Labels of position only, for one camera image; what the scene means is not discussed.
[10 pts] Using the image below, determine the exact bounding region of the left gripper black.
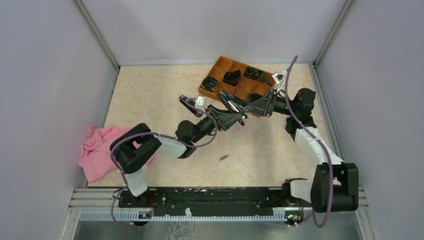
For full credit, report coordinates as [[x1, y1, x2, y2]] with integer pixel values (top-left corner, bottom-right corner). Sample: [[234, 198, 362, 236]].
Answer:
[[191, 104, 243, 143]]

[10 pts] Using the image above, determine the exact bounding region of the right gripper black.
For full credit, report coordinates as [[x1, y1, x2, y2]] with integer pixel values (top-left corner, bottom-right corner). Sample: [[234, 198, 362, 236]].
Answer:
[[243, 87, 297, 117]]

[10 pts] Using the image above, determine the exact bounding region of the black stapler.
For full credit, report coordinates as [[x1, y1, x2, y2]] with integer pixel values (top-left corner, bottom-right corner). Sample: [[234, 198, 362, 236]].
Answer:
[[179, 95, 203, 118], [216, 90, 250, 120]]

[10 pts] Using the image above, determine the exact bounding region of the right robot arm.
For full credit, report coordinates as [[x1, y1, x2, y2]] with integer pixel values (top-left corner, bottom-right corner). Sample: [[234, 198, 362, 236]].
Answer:
[[244, 88, 359, 213]]

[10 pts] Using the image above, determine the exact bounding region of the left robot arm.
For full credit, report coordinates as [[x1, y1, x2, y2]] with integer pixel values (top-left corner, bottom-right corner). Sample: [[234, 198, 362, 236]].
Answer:
[[109, 105, 246, 207]]

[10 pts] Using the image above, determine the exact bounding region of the black coiled item lower right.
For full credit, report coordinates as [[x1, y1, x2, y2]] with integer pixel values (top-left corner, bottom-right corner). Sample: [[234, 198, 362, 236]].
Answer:
[[247, 93, 263, 103]]

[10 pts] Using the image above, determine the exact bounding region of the orange compartment tray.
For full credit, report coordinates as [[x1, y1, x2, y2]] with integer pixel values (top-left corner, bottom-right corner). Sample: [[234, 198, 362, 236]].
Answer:
[[198, 56, 277, 118]]

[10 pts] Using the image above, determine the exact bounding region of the dark green flat item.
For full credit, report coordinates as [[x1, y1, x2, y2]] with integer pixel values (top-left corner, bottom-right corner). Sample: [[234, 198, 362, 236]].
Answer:
[[260, 72, 272, 86]]

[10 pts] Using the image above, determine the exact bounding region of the black coiled item upper right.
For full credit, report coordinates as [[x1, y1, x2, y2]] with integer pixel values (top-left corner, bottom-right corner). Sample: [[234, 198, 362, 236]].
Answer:
[[243, 66, 263, 81]]

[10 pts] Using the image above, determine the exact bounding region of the black coiled item blue-green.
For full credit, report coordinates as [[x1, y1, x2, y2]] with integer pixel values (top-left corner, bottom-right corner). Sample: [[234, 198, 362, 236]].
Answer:
[[200, 76, 220, 92]]

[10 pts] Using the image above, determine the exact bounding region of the black coiled item centre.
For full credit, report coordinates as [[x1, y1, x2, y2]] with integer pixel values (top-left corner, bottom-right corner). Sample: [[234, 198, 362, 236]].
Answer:
[[222, 70, 242, 87]]

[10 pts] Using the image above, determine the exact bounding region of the pink cloth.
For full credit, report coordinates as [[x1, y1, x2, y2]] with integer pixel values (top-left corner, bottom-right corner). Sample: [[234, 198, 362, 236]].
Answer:
[[78, 124, 156, 184]]

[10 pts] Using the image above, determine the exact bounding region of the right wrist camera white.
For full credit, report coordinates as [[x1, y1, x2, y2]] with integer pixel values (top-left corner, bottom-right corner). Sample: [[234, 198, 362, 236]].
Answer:
[[271, 70, 288, 92]]

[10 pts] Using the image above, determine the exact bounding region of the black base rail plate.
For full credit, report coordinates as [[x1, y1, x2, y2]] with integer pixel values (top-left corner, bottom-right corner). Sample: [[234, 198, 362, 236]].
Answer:
[[118, 187, 301, 217]]

